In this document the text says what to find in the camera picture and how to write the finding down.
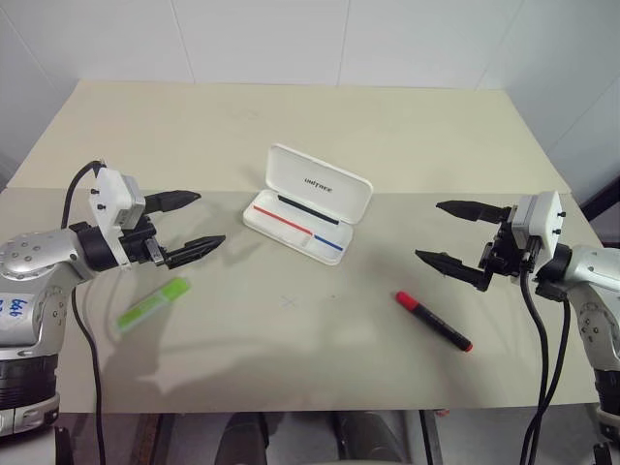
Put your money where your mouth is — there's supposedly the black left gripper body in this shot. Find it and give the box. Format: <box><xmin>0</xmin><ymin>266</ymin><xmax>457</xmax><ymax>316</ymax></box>
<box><xmin>119</xmin><ymin>212</ymin><xmax>171</xmax><ymax>268</ymax></box>

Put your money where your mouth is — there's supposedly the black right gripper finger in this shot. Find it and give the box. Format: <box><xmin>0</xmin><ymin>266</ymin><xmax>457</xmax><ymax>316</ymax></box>
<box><xmin>415</xmin><ymin>248</ymin><xmax>486</xmax><ymax>292</ymax></box>
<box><xmin>435</xmin><ymin>199</ymin><xmax>513</xmax><ymax>225</ymax></box>

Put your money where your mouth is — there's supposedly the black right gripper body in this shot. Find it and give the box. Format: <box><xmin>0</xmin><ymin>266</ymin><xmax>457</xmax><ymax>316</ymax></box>
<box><xmin>476</xmin><ymin>206</ymin><xmax>543</xmax><ymax>293</ymax></box>

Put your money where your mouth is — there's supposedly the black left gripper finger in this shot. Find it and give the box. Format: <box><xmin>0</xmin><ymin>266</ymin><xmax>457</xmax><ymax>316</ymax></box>
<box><xmin>166</xmin><ymin>234</ymin><xmax>228</xmax><ymax>271</ymax></box>
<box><xmin>143</xmin><ymin>190</ymin><xmax>202</xmax><ymax>215</ymax></box>

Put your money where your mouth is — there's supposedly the open white pencil case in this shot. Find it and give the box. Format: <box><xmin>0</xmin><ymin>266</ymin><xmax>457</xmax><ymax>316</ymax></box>
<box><xmin>240</xmin><ymin>142</ymin><xmax>375</xmax><ymax>267</ymax></box>

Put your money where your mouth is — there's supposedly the black marker with red cap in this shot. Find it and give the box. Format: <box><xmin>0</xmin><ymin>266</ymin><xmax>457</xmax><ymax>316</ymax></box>
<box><xmin>394</xmin><ymin>290</ymin><xmax>476</xmax><ymax>354</ymax></box>

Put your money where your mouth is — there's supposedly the green and white highlighter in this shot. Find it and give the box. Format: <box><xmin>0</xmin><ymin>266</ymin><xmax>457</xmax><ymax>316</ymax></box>
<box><xmin>115</xmin><ymin>277</ymin><xmax>192</xmax><ymax>335</ymax></box>

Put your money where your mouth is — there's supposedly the dark furniture piece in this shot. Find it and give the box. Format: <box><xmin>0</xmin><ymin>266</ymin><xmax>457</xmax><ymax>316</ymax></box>
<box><xmin>579</xmin><ymin>167</ymin><xmax>620</xmax><ymax>246</ymax></box>

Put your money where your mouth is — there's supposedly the metal table leg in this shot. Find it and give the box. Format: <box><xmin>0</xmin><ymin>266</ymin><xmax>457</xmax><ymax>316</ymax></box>
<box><xmin>418</xmin><ymin>410</ymin><xmax>439</xmax><ymax>465</ymax></box>

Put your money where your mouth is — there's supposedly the dark rounded shape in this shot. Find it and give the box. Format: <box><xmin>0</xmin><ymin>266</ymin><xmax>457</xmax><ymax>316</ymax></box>
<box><xmin>218</xmin><ymin>411</ymin><xmax>271</xmax><ymax>465</ymax></box>
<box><xmin>327</xmin><ymin>411</ymin><xmax>404</xmax><ymax>465</ymax></box>

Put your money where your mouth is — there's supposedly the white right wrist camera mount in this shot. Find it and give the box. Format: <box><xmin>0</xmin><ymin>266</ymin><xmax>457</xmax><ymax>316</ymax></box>
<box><xmin>511</xmin><ymin>190</ymin><xmax>567</xmax><ymax>254</ymax></box>

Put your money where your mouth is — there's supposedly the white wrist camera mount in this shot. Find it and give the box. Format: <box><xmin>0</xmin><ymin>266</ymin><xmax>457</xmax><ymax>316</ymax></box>
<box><xmin>87</xmin><ymin>164</ymin><xmax>147</xmax><ymax>268</ymax></box>
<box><xmin>511</xmin><ymin>190</ymin><xmax>567</xmax><ymax>254</ymax></box>

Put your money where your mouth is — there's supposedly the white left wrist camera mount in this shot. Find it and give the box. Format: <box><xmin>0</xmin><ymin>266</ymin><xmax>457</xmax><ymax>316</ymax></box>
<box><xmin>87</xmin><ymin>164</ymin><xmax>147</xmax><ymax>268</ymax></box>

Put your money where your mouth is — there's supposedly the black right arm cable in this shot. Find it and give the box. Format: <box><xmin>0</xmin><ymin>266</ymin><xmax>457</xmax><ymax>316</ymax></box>
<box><xmin>516</xmin><ymin>251</ymin><xmax>571</xmax><ymax>465</ymax></box>

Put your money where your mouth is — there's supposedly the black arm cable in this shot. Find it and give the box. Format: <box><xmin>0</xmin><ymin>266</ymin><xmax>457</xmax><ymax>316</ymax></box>
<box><xmin>60</xmin><ymin>159</ymin><xmax>108</xmax><ymax>465</ymax></box>
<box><xmin>516</xmin><ymin>251</ymin><xmax>571</xmax><ymax>465</ymax></box>

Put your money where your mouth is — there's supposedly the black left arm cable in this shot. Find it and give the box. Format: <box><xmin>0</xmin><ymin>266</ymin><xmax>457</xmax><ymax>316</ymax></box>
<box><xmin>60</xmin><ymin>159</ymin><xmax>108</xmax><ymax>465</ymax></box>

